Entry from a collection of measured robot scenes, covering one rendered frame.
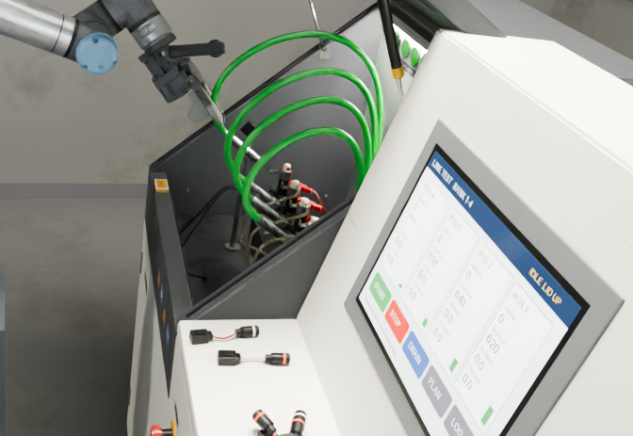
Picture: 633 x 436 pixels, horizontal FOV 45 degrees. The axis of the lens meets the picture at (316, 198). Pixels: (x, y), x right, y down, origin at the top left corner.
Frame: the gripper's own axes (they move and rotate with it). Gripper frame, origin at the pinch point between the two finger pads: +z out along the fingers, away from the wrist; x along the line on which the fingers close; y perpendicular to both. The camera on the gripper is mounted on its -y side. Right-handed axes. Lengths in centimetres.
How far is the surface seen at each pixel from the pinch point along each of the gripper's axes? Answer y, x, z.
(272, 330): 9.0, 31.2, 35.4
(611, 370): -34, 92, 37
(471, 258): -28, 66, 30
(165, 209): 25.4, -11.6, 10.8
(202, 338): 18, 39, 28
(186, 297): 22.1, 20.8, 24.0
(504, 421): -21, 83, 42
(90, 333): 104, -101, 43
